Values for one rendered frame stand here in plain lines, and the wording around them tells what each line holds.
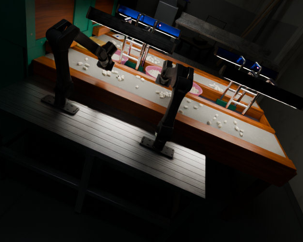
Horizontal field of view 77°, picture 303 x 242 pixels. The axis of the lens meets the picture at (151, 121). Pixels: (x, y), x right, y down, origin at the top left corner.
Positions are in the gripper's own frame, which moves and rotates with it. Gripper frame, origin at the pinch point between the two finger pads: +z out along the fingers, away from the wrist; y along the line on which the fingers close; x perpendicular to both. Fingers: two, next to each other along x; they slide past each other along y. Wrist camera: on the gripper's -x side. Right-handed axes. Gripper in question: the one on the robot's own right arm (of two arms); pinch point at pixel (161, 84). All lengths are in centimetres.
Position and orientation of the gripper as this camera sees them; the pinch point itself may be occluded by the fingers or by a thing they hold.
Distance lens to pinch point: 144.0
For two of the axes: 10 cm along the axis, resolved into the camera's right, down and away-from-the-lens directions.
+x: -3.8, 9.2, -1.1
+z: -0.6, 0.9, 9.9
